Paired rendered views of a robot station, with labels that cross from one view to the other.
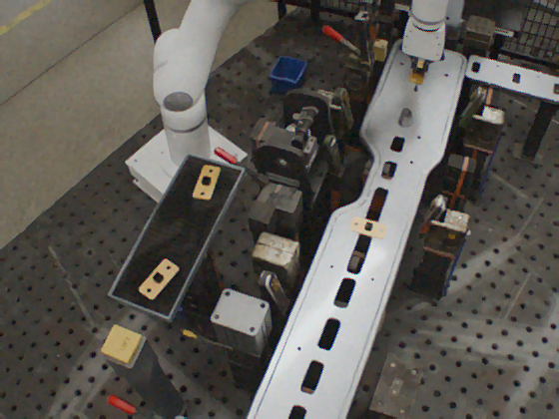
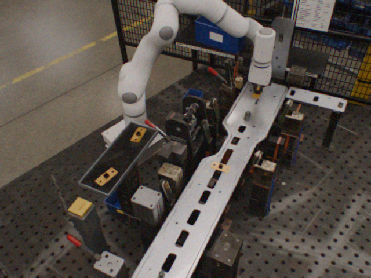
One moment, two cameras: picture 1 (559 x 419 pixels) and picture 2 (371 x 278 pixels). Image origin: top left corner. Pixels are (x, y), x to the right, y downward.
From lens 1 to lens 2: 32 cm
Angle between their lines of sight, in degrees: 11
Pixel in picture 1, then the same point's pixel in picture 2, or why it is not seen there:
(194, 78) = (138, 86)
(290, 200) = (181, 148)
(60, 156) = (67, 139)
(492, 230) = (298, 183)
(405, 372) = (232, 239)
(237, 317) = (144, 199)
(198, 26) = (141, 57)
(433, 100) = (265, 108)
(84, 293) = (67, 200)
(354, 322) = (207, 212)
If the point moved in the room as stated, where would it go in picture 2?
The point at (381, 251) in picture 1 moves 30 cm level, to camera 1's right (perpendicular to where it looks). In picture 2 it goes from (226, 179) to (298, 178)
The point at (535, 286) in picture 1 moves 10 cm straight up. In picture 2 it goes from (324, 216) to (329, 204)
